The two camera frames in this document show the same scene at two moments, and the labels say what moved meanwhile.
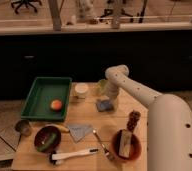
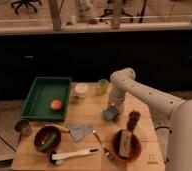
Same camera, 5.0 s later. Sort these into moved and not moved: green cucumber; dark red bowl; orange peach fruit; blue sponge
Moved: blue sponge
Not moved: orange peach fruit; dark red bowl; green cucumber
